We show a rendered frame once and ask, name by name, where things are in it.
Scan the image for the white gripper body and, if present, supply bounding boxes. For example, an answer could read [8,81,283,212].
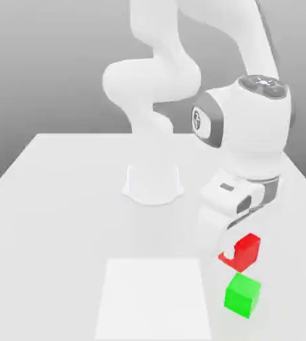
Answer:
[196,203,253,242]

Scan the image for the small red cube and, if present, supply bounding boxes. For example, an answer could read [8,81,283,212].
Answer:
[218,232,262,273]

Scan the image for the small green cube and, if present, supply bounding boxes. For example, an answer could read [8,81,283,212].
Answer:
[224,272,262,320]

